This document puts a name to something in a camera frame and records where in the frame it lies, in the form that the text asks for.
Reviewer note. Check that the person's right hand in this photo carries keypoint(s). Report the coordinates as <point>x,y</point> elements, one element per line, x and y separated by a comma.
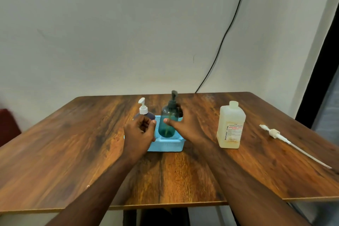
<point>186,127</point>

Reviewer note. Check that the black door frame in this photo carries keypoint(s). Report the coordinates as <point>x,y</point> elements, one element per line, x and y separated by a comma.
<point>316,72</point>

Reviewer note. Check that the person's left forearm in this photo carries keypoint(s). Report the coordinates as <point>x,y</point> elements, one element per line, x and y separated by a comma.
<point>94,194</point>

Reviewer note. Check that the translucent white square bottle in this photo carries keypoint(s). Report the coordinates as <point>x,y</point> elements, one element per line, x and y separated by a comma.
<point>230,126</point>

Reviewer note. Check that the loose white pump with tube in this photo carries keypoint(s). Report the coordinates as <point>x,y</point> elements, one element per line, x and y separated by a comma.
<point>288,142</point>

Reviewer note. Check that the dark bottle with white pump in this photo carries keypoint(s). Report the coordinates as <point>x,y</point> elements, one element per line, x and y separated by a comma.
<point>143,112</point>

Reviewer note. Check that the dark red chair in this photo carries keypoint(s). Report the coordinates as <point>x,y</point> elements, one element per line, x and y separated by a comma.
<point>8,126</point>

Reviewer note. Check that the teal glass pump bottle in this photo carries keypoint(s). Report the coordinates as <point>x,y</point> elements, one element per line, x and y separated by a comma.
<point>168,120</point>

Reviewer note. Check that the person's left thumb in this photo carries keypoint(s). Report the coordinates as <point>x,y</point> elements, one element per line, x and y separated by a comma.
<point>152,129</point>

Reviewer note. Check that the person's right forearm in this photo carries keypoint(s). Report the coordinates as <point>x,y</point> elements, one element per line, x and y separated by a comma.
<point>246,186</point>

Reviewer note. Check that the light blue plastic basket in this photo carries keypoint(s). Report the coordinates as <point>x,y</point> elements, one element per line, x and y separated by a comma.
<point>169,145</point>

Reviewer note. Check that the person's left hand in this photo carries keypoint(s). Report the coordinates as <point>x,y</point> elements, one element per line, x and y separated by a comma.
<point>136,138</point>

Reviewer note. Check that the person's right thumb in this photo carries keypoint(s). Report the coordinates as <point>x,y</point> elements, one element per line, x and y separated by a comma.
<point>170,122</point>

